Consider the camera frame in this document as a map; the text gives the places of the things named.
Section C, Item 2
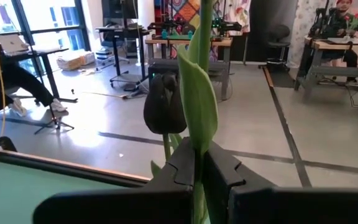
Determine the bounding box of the grey legged workbench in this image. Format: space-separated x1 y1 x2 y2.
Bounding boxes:
294 36 358 93

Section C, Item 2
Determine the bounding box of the black computer monitor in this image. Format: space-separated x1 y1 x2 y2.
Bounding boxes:
101 0 139 20

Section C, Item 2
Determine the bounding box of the person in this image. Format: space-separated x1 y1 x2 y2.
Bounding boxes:
0 62 68 118
309 0 358 83

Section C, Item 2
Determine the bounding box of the wooden workbench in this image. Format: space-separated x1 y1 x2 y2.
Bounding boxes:
144 36 233 101

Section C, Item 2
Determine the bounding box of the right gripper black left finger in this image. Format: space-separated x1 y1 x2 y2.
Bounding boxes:
32 138 196 224

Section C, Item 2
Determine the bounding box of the black tripod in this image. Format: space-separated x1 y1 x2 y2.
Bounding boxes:
33 99 76 135

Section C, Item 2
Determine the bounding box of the colourful patchwork hanging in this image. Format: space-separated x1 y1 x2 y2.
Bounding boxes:
154 0 252 32

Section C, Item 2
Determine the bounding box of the stack of white bags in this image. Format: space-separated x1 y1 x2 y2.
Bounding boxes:
56 49 96 72

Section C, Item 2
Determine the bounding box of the black aluminium table frame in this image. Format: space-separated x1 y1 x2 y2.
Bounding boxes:
0 148 155 189

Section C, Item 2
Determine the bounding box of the black partition curtain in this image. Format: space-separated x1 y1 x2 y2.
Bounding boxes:
249 0 298 63

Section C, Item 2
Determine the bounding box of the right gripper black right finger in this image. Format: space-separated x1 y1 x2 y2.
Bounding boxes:
203 141 358 224

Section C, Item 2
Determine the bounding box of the silver laptop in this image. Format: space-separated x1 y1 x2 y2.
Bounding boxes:
0 33 30 54

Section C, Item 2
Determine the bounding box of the black swivel chair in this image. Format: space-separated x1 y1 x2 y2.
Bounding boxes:
265 24 292 73

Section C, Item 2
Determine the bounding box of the wooden broom stick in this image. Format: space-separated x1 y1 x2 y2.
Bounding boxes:
82 90 130 100

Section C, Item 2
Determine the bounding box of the yellow cable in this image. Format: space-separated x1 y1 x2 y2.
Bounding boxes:
0 36 7 138

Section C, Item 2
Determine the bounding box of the black computer case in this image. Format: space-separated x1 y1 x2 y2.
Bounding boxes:
147 58 181 91

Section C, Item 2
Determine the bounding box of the black office desk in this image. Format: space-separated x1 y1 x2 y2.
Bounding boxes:
0 46 79 104

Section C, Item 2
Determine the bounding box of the black standing desk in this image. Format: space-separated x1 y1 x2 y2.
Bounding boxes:
95 26 154 91

